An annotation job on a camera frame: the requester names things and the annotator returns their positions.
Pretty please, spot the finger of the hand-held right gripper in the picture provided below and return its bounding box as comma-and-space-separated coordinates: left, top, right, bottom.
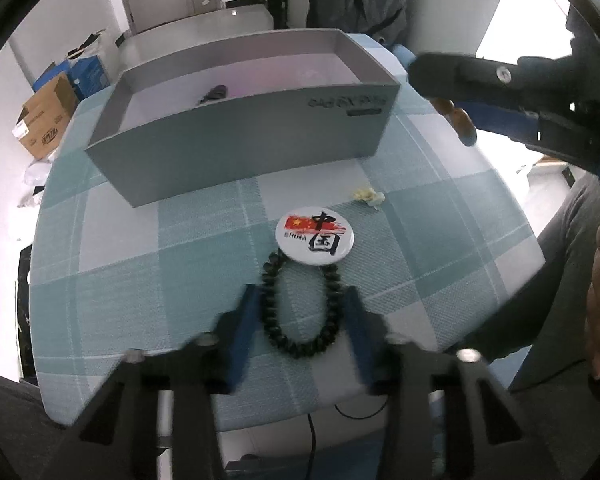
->
459, 105, 544, 144
410, 52, 579, 112

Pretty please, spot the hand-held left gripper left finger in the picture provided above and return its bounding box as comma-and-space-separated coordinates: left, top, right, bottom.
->
40, 284, 263, 480

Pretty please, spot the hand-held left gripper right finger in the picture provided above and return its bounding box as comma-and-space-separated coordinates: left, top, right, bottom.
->
341, 285, 556, 480

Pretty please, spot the dark bead bracelet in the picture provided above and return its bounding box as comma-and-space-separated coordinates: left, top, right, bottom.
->
260, 252, 343, 360

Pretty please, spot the grey cardboard box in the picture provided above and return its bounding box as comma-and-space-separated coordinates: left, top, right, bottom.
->
84, 28, 401, 208

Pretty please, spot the round white pin badge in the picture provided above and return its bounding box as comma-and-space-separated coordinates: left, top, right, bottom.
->
275, 208, 355, 264

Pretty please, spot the black jacket on hook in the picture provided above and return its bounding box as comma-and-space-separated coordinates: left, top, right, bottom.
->
302, 0, 412, 44

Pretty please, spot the person's right leg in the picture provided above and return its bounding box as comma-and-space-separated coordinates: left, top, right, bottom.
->
459, 175, 600, 480

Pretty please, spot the black door mat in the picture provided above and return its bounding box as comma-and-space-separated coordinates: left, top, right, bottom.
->
17, 244, 37, 380

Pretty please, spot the white plastic bag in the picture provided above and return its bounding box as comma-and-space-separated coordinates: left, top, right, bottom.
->
21, 160, 57, 209

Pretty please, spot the brown cardboard box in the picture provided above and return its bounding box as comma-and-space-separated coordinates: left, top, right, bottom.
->
12, 72, 81, 162

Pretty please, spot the blue carton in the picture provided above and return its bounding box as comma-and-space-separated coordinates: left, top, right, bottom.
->
67, 55, 112, 101
32, 60, 72, 93

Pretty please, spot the white bag with dark items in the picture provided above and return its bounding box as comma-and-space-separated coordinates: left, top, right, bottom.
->
69, 30, 122, 62

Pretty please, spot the black cable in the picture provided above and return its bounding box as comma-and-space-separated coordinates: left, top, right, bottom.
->
306, 400, 389, 480

